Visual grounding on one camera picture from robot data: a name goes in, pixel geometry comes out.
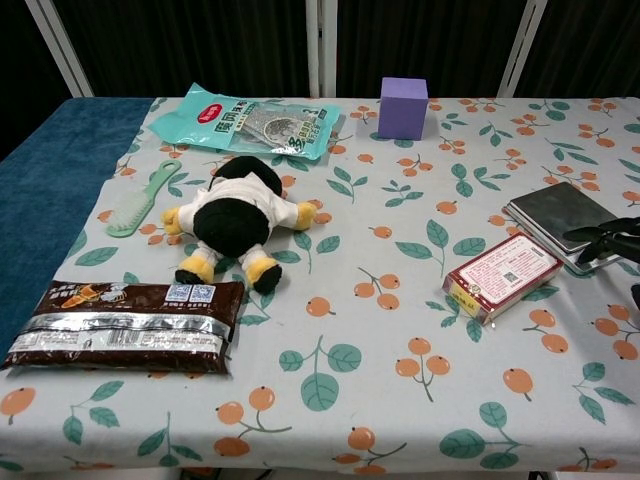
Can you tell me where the teal cleaning cloth package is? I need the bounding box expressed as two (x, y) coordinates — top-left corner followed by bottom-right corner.
(148, 82), (346, 162)

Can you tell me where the purple foam cube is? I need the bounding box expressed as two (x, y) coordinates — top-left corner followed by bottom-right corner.
(377, 76), (430, 141)

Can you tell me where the brown sauce packet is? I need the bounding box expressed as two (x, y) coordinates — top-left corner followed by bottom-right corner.
(0, 279), (247, 375)

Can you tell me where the green plastic brush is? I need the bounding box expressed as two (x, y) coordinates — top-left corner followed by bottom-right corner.
(105, 159), (184, 238)

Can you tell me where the black curtain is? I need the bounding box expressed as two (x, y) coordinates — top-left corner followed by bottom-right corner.
(0, 0), (640, 166)

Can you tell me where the blue table cover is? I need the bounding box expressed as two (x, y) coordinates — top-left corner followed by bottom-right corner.
(0, 97), (156, 361)

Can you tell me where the floral tablecloth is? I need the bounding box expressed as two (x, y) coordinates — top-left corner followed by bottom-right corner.
(0, 95), (640, 474)

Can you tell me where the white frame post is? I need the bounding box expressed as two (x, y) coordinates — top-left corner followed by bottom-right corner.
(305, 0), (339, 98)
(24, 0), (95, 98)
(497, 0), (546, 98)

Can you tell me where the small red packet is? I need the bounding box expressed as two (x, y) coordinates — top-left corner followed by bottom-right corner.
(441, 232), (565, 327)

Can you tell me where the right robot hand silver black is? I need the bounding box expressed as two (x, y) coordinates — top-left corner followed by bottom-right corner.
(562, 215), (640, 265)

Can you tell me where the black and white plush toy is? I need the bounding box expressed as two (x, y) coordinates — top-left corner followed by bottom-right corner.
(159, 155), (320, 294)

